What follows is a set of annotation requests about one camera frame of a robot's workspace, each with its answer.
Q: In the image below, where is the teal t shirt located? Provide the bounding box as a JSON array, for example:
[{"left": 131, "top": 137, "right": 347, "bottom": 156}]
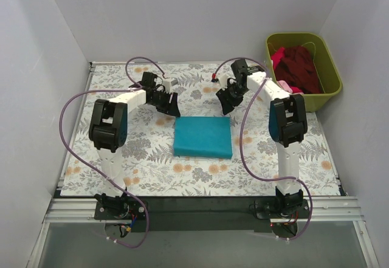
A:
[{"left": 173, "top": 117, "right": 233, "bottom": 159}]

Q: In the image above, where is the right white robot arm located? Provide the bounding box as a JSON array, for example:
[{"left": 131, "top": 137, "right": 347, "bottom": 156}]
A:
[{"left": 212, "top": 58, "right": 308, "bottom": 218}]

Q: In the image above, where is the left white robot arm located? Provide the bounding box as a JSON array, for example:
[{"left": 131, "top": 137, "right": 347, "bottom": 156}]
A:
[{"left": 89, "top": 72, "right": 181, "bottom": 219}]

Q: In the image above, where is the floral table mat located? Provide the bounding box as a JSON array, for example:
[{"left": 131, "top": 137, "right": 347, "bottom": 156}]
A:
[{"left": 60, "top": 63, "right": 341, "bottom": 198}]

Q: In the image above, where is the pink garment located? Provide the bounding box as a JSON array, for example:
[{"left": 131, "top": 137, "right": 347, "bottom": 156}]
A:
[{"left": 270, "top": 47, "right": 303, "bottom": 94}]

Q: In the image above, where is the dark red garment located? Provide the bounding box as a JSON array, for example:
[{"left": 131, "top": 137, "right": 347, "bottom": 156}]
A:
[{"left": 270, "top": 46, "right": 322, "bottom": 94}]

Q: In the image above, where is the green plastic bin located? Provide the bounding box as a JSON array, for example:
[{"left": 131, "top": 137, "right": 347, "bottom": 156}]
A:
[{"left": 265, "top": 32, "right": 343, "bottom": 112}]

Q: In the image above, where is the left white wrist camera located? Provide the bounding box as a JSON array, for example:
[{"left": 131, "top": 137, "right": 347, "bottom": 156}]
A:
[{"left": 162, "top": 78, "right": 178, "bottom": 93}]

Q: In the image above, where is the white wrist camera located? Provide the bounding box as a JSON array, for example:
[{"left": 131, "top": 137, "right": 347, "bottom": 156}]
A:
[
  {"left": 162, "top": 78, "right": 178, "bottom": 93},
  {"left": 211, "top": 73, "right": 230, "bottom": 90}
]

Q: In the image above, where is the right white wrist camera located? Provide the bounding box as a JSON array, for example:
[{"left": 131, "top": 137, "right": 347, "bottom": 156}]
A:
[{"left": 211, "top": 73, "right": 230, "bottom": 90}]

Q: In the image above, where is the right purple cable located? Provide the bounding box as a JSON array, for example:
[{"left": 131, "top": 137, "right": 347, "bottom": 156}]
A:
[{"left": 211, "top": 57, "right": 312, "bottom": 242}]

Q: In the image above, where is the purple cable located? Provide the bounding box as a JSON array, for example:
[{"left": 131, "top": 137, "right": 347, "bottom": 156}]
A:
[
  {"left": 59, "top": 56, "right": 167, "bottom": 249},
  {"left": 211, "top": 57, "right": 312, "bottom": 242}
]

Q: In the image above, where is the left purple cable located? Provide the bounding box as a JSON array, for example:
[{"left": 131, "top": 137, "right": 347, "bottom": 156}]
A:
[{"left": 59, "top": 56, "right": 167, "bottom": 249}]

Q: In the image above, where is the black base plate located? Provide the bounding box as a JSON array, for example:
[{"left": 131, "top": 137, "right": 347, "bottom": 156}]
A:
[{"left": 94, "top": 194, "right": 309, "bottom": 233}]

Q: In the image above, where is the aluminium frame rail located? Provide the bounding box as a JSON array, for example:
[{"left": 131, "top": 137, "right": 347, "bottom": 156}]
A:
[{"left": 44, "top": 196, "right": 364, "bottom": 223}]

